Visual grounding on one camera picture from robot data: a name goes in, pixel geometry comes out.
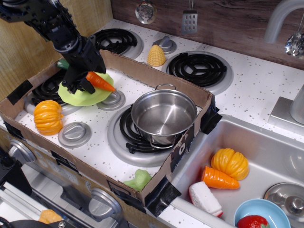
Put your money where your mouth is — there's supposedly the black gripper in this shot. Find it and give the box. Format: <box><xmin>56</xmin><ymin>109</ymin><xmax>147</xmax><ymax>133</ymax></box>
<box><xmin>61</xmin><ymin>35</ymin><xmax>106</xmax><ymax>94</ymax></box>

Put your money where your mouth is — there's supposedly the orange toy carrot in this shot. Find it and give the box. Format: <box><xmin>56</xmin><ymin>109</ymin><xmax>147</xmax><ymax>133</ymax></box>
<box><xmin>57</xmin><ymin>59</ymin><xmax>115</xmax><ymax>92</ymax></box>

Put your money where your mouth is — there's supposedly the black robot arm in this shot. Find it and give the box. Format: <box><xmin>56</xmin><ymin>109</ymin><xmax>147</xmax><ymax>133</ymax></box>
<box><xmin>0</xmin><ymin>0</ymin><xmax>106</xmax><ymax>94</ymax></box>

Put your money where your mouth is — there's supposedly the light green plastic plate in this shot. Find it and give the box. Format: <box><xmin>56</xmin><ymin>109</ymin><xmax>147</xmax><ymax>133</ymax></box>
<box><xmin>58</xmin><ymin>84</ymin><xmax>112</xmax><ymax>106</ymax></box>

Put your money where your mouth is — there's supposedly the orange carrot half in sink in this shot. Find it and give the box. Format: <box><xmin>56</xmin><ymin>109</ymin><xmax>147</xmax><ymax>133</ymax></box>
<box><xmin>201</xmin><ymin>166</ymin><xmax>240</xmax><ymax>190</ymax></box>

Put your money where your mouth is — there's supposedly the black front left burner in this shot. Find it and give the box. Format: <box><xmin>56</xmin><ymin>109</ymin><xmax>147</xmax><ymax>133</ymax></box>
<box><xmin>23</xmin><ymin>70</ymin><xmax>83</xmax><ymax>116</ymax></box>

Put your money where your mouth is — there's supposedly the black burner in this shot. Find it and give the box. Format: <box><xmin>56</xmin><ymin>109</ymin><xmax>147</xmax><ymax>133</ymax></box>
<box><xmin>161</xmin><ymin>51</ymin><xmax>234</xmax><ymax>95</ymax></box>
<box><xmin>23</xmin><ymin>70</ymin><xmax>83</xmax><ymax>116</ymax></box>
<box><xmin>94</xmin><ymin>28</ymin><xmax>144</xmax><ymax>59</ymax></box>
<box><xmin>107</xmin><ymin>105</ymin><xmax>172</xmax><ymax>167</ymax></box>

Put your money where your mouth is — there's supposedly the silver stove knob middle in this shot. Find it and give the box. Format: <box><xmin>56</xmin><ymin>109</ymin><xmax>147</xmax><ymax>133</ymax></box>
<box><xmin>97</xmin><ymin>90</ymin><xmax>126</xmax><ymax>111</ymax></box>

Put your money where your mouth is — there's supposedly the silver stove knob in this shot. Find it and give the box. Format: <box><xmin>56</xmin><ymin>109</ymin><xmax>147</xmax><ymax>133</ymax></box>
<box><xmin>153</xmin><ymin>36</ymin><xmax>177</xmax><ymax>55</ymax></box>
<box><xmin>58</xmin><ymin>122</ymin><xmax>92</xmax><ymax>149</ymax></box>
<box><xmin>97</xmin><ymin>90</ymin><xmax>126</xmax><ymax>111</ymax></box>

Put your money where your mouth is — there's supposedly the orange toy pumpkin in box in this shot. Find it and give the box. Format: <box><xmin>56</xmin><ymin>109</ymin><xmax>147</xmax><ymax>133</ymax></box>
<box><xmin>33</xmin><ymin>100</ymin><xmax>64</xmax><ymax>135</ymax></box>

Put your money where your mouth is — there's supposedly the silver stove knob front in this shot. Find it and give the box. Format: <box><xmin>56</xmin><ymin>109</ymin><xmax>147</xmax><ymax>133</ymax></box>
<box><xmin>58</xmin><ymin>122</ymin><xmax>92</xmax><ymax>149</ymax></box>

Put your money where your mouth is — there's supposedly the black back left burner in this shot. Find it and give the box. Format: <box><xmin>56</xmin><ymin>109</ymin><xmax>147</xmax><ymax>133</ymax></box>
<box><xmin>94</xmin><ymin>28</ymin><xmax>144</xmax><ymax>59</ymax></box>

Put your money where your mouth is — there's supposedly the black front right burner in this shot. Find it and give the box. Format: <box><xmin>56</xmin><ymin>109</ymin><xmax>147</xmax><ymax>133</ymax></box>
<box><xmin>107</xmin><ymin>105</ymin><xmax>172</xmax><ymax>167</ymax></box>

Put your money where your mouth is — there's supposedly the yellow toy corn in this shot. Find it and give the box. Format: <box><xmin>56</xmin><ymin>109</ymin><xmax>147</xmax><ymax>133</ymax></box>
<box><xmin>147</xmin><ymin>45</ymin><xmax>166</xmax><ymax>67</ymax></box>

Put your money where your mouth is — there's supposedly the stainless steel pot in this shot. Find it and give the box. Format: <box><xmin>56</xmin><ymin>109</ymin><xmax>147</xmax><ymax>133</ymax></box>
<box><xmin>131</xmin><ymin>84</ymin><xmax>197</xmax><ymax>149</ymax></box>

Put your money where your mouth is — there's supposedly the silver oven knob left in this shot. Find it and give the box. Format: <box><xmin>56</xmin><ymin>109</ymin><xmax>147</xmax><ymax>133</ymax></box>
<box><xmin>9</xmin><ymin>139</ymin><xmax>36</xmax><ymax>164</ymax></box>

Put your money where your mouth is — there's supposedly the silver oven knob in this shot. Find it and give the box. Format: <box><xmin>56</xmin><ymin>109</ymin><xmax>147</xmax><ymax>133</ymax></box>
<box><xmin>88</xmin><ymin>188</ymin><xmax>122</xmax><ymax>220</ymax></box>
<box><xmin>9</xmin><ymin>139</ymin><xmax>36</xmax><ymax>164</ymax></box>

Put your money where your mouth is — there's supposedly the silver stove knob back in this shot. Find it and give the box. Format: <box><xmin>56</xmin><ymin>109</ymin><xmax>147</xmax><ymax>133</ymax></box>
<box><xmin>153</xmin><ymin>36</ymin><xmax>177</xmax><ymax>55</ymax></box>

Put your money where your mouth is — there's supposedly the hanging silver strainer ladle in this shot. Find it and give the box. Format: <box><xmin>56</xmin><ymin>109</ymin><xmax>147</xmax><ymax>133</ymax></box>
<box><xmin>135</xmin><ymin>0</ymin><xmax>157</xmax><ymax>25</ymax></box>

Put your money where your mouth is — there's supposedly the green toy vegetable piece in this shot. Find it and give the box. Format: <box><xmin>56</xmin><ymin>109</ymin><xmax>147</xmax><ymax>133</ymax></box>
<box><xmin>123</xmin><ymin>169</ymin><xmax>152</xmax><ymax>191</ymax></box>

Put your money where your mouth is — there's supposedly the silver oven knob right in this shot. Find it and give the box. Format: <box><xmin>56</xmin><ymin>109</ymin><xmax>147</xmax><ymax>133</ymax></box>
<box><xmin>88</xmin><ymin>188</ymin><xmax>122</xmax><ymax>220</ymax></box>

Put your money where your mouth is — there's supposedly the black back right burner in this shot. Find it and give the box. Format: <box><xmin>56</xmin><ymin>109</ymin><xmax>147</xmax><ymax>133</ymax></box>
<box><xmin>161</xmin><ymin>51</ymin><xmax>234</xmax><ymax>95</ymax></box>

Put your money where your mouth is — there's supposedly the brown cardboard fence box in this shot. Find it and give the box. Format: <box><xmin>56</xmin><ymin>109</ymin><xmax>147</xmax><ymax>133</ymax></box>
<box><xmin>0</xmin><ymin>50</ymin><xmax>214</xmax><ymax>216</ymax></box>

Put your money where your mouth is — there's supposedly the orange toy piece bottom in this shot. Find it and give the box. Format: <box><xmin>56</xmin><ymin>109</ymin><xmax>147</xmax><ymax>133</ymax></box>
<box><xmin>38</xmin><ymin>209</ymin><xmax>62</xmax><ymax>224</ymax></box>

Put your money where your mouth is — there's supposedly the white red toy cheese wedge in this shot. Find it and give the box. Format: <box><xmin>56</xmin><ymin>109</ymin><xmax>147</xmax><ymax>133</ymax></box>
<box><xmin>188</xmin><ymin>181</ymin><xmax>223</xmax><ymax>217</ymax></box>

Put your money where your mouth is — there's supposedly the orange toy pumpkin in sink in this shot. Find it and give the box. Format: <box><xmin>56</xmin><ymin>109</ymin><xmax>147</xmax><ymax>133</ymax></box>
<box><xmin>211</xmin><ymin>148</ymin><xmax>249</xmax><ymax>181</ymax></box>

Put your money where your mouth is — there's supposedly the silver sink basin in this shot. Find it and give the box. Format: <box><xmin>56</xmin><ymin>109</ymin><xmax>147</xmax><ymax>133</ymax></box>
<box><xmin>171</xmin><ymin>115</ymin><xmax>304</xmax><ymax>228</ymax></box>

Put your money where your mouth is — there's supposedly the silver toy faucet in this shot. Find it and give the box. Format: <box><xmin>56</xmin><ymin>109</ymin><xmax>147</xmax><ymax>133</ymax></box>
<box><xmin>264</xmin><ymin>0</ymin><xmax>304</xmax><ymax>131</ymax></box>

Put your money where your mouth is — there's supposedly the red toy strawberry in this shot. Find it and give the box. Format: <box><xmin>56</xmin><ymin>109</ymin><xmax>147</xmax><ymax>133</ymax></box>
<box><xmin>237</xmin><ymin>215</ymin><xmax>270</xmax><ymax>228</ymax></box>

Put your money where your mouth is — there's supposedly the light blue bowl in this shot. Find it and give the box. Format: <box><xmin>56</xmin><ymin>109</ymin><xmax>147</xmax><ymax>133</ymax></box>
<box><xmin>233</xmin><ymin>199</ymin><xmax>291</xmax><ymax>228</ymax></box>

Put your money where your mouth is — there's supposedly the silver pot lid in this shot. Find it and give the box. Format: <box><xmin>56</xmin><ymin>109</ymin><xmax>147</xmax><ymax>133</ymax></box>
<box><xmin>263</xmin><ymin>182</ymin><xmax>304</xmax><ymax>228</ymax></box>

